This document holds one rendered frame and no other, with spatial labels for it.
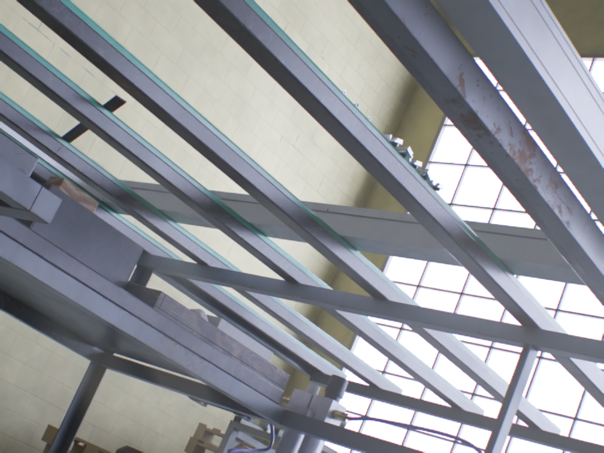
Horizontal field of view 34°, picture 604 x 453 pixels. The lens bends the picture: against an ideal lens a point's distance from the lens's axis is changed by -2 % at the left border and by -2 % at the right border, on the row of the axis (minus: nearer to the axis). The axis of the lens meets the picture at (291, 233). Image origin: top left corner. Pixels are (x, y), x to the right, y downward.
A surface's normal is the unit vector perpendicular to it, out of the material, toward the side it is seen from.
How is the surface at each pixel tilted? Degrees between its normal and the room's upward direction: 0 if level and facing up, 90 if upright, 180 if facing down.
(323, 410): 90
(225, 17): 180
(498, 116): 90
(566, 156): 180
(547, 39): 90
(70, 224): 90
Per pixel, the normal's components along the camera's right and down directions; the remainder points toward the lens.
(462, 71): 0.73, 0.11
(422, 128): -0.57, -0.47
